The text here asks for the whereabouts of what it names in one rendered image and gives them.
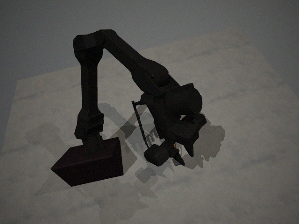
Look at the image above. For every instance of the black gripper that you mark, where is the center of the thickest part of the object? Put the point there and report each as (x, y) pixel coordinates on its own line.
(159, 154)

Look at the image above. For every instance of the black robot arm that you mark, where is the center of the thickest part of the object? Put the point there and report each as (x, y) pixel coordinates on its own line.
(163, 96)

